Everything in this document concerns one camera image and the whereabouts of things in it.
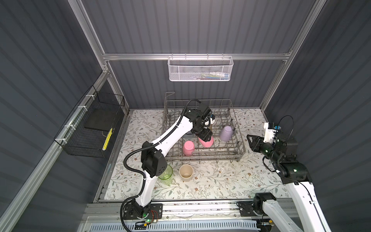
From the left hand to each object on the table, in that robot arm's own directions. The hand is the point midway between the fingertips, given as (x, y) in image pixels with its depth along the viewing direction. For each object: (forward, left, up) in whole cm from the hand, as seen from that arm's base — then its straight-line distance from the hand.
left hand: (207, 138), depth 81 cm
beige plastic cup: (-13, +12, -18) cm, 25 cm away
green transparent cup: (-21, +22, -3) cm, 31 cm away
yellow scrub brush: (-7, +50, +9) cm, 52 cm away
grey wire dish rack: (+5, -16, -16) cm, 22 cm away
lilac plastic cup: (+7, -13, -5) cm, 15 cm away
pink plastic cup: (-3, +11, -5) cm, 12 cm away
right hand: (-6, -21, +10) cm, 24 cm away
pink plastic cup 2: (-1, 0, -4) cm, 4 cm away
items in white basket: (+37, -5, +17) cm, 41 cm away
